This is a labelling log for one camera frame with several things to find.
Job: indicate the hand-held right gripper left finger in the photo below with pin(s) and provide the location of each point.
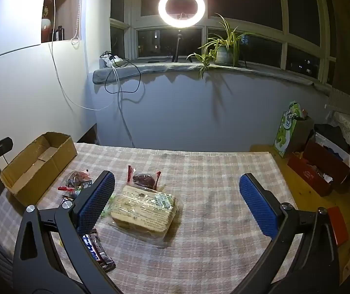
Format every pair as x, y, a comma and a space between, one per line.
97, 202

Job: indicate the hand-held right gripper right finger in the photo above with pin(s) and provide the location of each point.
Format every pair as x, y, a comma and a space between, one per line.
259, 202

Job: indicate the sandwich pack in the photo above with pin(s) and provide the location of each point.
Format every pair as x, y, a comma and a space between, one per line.
144, 208

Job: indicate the brown chocolate bar blue label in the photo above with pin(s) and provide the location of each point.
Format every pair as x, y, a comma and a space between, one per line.
97, 251

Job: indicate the brown cardboard box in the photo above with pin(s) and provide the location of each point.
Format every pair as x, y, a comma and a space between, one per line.
55, 156

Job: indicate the clear packet of red snacks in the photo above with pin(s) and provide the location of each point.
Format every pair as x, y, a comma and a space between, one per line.
77, 177

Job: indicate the dark patterned snack packet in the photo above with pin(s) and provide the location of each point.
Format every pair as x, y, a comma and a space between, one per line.
87, 186

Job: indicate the small red stick packet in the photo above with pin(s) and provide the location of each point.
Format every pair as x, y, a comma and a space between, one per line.
65, 188

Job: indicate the red wrapped dark cake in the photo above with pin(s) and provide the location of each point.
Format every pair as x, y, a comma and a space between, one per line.
144, 179

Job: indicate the green paper bag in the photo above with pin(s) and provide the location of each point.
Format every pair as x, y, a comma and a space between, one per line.
285, 134

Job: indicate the red cardboard box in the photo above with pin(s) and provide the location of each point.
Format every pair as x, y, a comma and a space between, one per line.
325, 159

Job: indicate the small orange red box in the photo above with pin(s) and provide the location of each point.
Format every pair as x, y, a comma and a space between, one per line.
338, 225

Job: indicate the dark clothes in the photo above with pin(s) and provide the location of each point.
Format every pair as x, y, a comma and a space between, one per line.
331, 131

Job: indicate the white vase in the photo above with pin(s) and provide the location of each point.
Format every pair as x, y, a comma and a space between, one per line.
46, 27

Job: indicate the black bottle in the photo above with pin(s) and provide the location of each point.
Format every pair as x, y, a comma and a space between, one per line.
59, 33

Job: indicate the grey windowsill cloth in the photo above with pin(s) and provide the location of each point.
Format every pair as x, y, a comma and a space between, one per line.
126, 73

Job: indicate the white power strip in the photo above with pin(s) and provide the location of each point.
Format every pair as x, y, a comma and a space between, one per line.
115, 59

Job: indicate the potted spider plant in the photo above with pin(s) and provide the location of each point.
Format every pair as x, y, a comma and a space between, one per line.
224, 55

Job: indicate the black light tripod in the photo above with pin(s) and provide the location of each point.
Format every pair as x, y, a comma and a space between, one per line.
177, 46

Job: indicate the wooden wall shelf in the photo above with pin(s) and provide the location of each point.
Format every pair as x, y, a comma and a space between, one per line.
68, 6

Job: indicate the white window frame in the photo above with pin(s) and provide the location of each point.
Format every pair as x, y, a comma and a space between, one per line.
132, 6

